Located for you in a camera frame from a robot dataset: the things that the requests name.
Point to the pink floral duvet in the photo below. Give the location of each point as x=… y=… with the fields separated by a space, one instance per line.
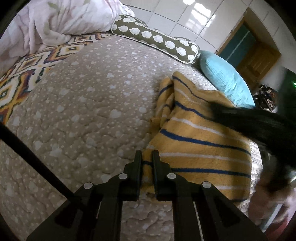
x=49 y=23

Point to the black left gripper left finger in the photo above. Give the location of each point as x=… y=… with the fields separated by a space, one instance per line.
x=94 y=212

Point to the colourful geometric pattern blanket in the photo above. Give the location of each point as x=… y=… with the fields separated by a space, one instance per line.
x=23 y=76

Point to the olive sheep pattern bolster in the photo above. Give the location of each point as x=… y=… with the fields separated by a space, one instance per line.
x=135 y=29

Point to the brown wooden door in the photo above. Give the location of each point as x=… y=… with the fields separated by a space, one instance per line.
x=257 y=63

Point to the white cluttered shelf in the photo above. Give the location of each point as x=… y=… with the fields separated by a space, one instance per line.
x=265 y=98

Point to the turquoise pillow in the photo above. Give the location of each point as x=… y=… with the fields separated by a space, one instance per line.
x=226 y=79

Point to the beige dotted quilted bedspread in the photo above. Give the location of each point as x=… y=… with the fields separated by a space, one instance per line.
x=85 y=119

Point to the person's right hand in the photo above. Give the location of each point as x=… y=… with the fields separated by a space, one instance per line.
x=262 y=201

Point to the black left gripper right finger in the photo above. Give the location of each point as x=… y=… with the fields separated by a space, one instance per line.
x=200 y=211

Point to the yellow striped knit sweater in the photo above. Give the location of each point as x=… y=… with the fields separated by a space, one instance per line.
x=196 y=147

